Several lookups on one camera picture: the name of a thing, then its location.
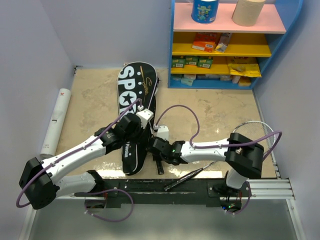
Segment black racket cover bag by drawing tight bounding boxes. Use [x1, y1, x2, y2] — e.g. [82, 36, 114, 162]
[117, 61, 160, 176]

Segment white shuttlecock tube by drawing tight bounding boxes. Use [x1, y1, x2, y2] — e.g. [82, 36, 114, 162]
[40, 88, 71, 159]

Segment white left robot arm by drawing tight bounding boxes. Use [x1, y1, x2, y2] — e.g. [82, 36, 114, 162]
[19, 109, 154, 210]

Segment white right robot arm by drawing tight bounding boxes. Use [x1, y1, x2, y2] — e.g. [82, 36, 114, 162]
[147, 133, 264, 197]

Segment green box left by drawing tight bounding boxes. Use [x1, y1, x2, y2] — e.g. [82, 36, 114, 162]
[171, 55, 186, 69]

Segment green box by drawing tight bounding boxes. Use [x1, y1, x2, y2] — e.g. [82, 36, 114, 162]
[197, 56, 213, 69]
[185, 56, 199, 66]
[171, 55, 186, 69]

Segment green box middle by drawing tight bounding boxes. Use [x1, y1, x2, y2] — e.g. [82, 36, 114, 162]
[185, 56, 199, 66]

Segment green box right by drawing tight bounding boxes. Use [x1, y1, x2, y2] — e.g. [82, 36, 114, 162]
[197, 56, 213, 69]

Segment blue shelf unit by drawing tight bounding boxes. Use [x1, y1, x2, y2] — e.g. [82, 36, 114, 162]
[168, 0, 303, 90]

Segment orange snack box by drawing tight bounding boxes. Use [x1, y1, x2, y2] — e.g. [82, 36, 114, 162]
[192, 32, 221, 53]

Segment silver snack pouch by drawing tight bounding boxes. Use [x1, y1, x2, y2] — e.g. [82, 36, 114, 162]
[215, 32, 232, 53]

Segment yellow snack bag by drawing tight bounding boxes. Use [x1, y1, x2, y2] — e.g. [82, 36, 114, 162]
[226, 56, 262, 78]

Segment blue wrapped paper roll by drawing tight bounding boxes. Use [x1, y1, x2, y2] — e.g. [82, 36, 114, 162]
[191, 0, 220, 24]

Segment brown paper towel roll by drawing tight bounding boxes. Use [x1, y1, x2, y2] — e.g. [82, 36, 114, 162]
[231, 0, 266, 27]

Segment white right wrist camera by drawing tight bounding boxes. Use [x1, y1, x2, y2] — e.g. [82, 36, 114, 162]
[153, 125, 169, 141]

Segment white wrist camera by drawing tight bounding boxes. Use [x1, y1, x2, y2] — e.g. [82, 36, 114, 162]
[135, 105, 154, 129]
[153, 125, 169, 141]

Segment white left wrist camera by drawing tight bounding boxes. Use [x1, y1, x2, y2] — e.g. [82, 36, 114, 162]
[135, 105, 154, 129]

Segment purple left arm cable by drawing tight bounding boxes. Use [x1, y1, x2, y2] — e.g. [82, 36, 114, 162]
[15, 98, 144, 208]

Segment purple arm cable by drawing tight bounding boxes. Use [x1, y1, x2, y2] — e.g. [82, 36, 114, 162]
[15, 98, 144, 208]
[154, 104, 283, 216]

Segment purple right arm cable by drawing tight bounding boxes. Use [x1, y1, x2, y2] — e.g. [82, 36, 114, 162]
[154, 104, 283, 216]

